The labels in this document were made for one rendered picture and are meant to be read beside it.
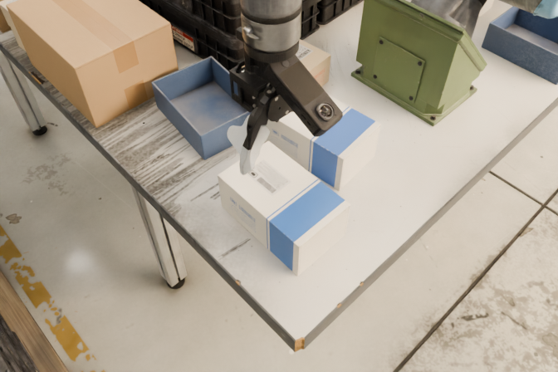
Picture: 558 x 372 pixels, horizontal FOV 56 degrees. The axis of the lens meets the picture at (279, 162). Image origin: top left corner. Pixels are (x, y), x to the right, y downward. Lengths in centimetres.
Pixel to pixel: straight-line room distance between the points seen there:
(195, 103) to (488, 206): 119
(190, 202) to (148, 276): 78
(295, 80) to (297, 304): 37
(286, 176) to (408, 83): 38
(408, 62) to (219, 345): 96
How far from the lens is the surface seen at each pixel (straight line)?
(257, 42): 65
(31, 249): 192
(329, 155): 95
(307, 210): 85
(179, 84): 117
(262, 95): 71
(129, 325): 168
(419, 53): 109
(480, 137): 116
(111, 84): 113
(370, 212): 97
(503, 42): 137
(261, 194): 87
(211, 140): 102
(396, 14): 109
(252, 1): 62
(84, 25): 118
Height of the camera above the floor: 147
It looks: 49 degrees down
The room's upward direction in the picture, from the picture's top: straight up
